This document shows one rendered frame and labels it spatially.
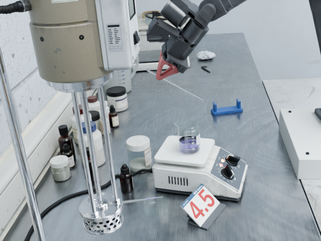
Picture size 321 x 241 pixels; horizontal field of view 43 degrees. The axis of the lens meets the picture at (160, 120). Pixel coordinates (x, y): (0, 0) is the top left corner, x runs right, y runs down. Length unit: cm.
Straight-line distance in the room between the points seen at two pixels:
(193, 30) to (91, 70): 60
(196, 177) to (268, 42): 162
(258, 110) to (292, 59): 115
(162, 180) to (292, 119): 42
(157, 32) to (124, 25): 59
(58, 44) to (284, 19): 201
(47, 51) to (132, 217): 49
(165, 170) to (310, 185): 33
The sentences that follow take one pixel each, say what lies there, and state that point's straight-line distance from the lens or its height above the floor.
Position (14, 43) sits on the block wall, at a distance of 109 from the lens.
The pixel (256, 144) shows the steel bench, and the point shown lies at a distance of 116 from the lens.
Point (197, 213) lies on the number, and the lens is 87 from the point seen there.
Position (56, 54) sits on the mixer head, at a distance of 51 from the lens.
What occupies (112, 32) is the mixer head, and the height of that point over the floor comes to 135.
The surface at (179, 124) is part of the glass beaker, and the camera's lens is 94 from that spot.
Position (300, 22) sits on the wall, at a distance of 245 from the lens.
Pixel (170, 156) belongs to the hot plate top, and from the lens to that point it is 94.
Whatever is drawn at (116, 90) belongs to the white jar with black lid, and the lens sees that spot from 141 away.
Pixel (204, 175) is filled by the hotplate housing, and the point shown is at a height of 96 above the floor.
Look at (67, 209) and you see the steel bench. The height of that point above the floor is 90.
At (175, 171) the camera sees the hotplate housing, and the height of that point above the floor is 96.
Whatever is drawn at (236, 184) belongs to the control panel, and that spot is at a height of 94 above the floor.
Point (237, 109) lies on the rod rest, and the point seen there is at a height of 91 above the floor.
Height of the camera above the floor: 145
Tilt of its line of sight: 25 degrees down
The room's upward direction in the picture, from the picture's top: 4 degrees counter-clockwise
